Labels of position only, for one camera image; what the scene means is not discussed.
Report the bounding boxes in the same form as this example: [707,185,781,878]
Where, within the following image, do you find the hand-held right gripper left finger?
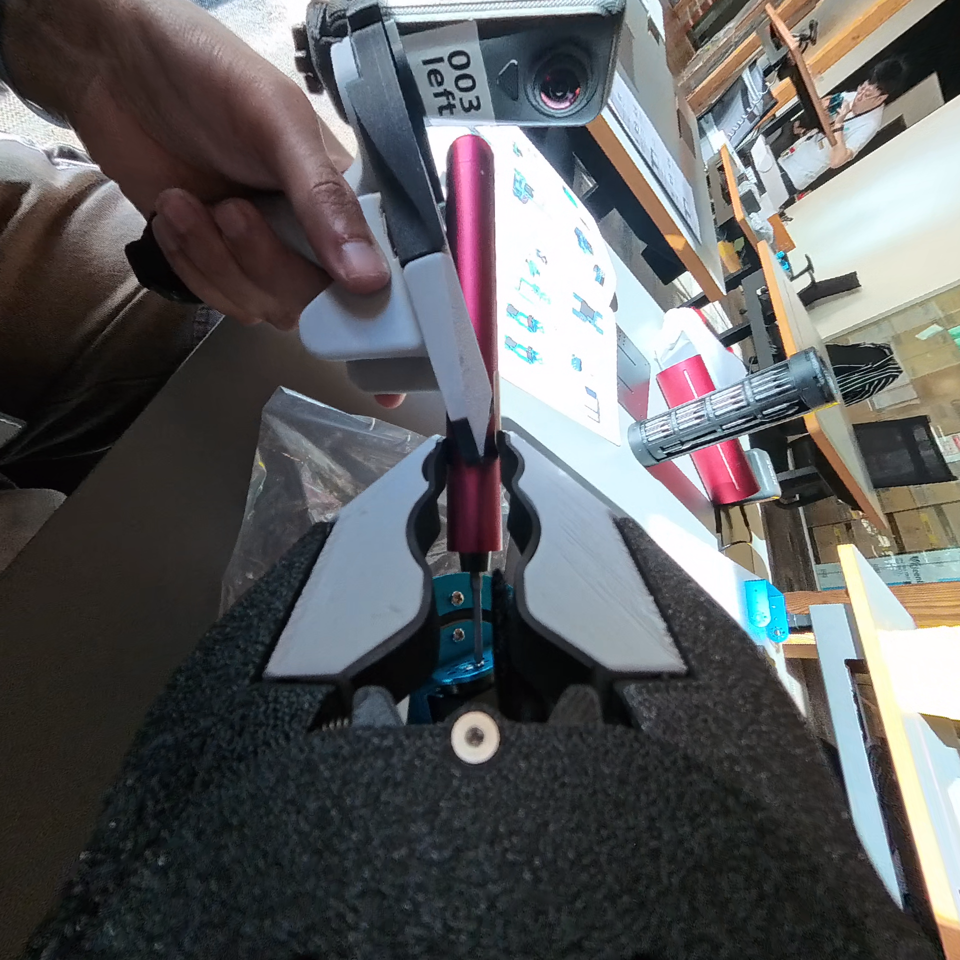
[262,437,453,685]

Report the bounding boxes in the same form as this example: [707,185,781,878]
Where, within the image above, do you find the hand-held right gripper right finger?
[497,431,689,681]

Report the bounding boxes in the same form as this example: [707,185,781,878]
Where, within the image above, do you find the red electric screwdriver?
[444,133,505,672]

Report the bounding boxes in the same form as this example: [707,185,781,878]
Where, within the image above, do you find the blue toy robot arm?
[408,570,519,725]

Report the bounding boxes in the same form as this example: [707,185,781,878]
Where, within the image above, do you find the person's left forearm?
[0,0,72,125]

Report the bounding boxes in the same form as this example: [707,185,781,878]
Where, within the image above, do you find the grey desk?
[0,315,451,960]

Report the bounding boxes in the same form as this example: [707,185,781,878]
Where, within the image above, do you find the person's left hand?
[11,0,393,333]

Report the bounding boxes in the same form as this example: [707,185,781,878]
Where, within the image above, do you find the printed instruction sheet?
[480,123,624,447]

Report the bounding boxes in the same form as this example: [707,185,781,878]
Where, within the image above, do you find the clear plastic bag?
[221,386,444,616]

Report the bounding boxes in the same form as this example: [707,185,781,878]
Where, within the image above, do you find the red screwdriver case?
[656,356,762,507]

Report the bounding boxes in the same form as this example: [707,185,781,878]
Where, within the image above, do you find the grey bit holder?
[626,348,841,470]

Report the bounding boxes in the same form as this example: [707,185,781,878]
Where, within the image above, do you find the stack of cardboard boxes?
[810,480,960,588]

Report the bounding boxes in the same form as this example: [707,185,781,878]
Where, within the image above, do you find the black striped cloth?
[825,341,906,406]

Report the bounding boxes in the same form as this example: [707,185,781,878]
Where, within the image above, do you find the black monitor stand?
[780,251,861,305]

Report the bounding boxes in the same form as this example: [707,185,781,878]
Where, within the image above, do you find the person's brown trousers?
[0,135,226,571]

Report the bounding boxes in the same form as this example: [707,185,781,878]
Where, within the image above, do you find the white background table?
[780,93,960,342]

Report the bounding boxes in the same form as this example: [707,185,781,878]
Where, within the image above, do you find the blue metal bracket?
[744,577,789,644]

